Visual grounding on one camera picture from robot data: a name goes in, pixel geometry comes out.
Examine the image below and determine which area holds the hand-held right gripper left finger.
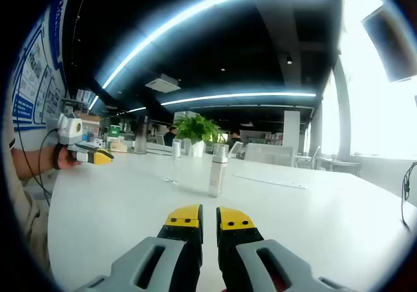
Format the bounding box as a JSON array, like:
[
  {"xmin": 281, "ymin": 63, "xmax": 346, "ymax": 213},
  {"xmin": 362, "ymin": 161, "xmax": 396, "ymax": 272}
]
[{"xmin": 76, "ymin": 203, "xmax": 205, "ymax": 292}]

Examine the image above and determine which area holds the white office chair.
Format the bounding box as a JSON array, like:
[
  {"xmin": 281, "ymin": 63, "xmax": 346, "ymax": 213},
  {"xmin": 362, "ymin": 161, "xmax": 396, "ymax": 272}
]
[{"xmin": 244, "ymin": 141, "xmax": 296, "ymax": 168}]

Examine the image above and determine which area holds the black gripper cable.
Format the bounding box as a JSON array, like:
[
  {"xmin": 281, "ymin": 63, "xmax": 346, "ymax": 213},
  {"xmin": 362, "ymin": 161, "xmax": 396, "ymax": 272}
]
[{"xmin": 31, "ymin": 127, "xmax": 61, "ymax": 208}]

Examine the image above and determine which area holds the black wrist strap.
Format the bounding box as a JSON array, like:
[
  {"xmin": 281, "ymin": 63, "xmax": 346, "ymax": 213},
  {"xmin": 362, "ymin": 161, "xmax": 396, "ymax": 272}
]
[{"xmin": 53, "ymin": 143, "xmax": 63, "ymax": 171}]

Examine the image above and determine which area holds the person in beige shirt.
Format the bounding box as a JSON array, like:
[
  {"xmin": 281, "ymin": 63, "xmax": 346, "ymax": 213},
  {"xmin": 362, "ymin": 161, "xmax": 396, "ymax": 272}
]
[{"xmin": 2, "ymin": 109, "xmax": 53, "ymax": 283}]

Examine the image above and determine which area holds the white table cable cover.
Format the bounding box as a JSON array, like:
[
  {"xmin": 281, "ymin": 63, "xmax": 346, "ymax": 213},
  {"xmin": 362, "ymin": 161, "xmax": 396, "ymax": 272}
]
[{"xmin": 233, "ymin": 173, "xmax": 309, "ymax": 190}]

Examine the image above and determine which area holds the thin black cable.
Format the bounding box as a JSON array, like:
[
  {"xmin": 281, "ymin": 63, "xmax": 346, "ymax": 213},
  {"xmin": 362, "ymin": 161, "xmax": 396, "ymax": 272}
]
[{"xmin": 401, "ymin": 161, "xmax": 417, "ymax": 231}]

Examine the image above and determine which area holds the clear pump bottle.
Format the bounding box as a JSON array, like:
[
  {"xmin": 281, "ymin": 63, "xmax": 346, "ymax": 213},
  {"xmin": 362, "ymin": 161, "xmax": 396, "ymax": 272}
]
[{"xmin": 164, "ymin": 140, "xmax": 182, "ymax": 185}]

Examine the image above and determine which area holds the ceiling air conditioner unit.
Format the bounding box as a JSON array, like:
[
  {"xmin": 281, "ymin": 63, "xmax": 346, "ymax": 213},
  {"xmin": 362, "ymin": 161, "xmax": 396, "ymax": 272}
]
[{"xmin": 145, "ymin": 73, "xmax": 182, "ymax": 93}]

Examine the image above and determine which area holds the potted green plant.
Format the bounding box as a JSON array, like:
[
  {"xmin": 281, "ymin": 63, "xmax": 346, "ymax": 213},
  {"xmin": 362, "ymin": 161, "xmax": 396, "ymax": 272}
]
[{"xmin": 173, "ymin": 113, "xmax": 223, "ymax": 158}]

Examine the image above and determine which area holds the person's left hand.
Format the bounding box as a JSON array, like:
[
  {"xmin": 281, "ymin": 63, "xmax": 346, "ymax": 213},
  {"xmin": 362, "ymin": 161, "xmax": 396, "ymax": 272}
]
[{"xmin": 58, "ymin": 145, "xmax": 85, "ymax": 171}]

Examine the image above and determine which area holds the window side counter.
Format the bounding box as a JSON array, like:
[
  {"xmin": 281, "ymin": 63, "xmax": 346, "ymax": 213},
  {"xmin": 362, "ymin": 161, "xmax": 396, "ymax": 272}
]
[{"xmin": 321, "ymin": 156, "xmax": 361, "ymax": 175}]

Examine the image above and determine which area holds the blue white wall poster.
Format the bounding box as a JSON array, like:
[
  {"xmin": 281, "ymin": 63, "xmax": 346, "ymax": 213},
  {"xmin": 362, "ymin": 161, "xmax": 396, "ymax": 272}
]
[{"xmin": 11, "ymin": 0, "xmax": 71, "ymax": 133}]

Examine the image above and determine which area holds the wide clear bottle cover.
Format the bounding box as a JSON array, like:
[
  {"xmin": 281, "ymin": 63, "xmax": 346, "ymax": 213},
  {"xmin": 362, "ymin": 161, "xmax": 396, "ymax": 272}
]
[{"xmin": 213, "ymin": 143, "xmax": 229, "ymax": 164}]

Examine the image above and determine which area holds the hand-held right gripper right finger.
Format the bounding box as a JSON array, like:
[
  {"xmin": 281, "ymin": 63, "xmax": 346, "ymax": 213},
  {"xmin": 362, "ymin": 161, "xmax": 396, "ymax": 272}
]
[{"xmin": 216, "ymin": 206, "xmax": 352, "ymax": 292}]

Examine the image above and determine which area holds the dark grey tumbler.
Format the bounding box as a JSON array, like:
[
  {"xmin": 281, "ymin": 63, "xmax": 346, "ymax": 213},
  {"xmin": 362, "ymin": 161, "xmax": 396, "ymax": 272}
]
[{"xmin": 135, "ymin": 115, "xmax": 149, "ymax": 154}]

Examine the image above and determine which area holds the white pump bottle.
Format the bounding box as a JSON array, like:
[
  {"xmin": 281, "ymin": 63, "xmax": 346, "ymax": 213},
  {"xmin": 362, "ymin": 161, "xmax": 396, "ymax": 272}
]
[{"xmin": 207, "ymin": 143, "xmax": 229, "ymax": 198}]

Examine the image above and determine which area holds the wall shelf with white boxes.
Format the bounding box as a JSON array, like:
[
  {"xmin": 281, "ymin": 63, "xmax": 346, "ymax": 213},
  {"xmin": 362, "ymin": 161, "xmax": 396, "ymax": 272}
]
[{"xmin": 61, "ymin": 88, "xmax": 94, "ymax": 117}]

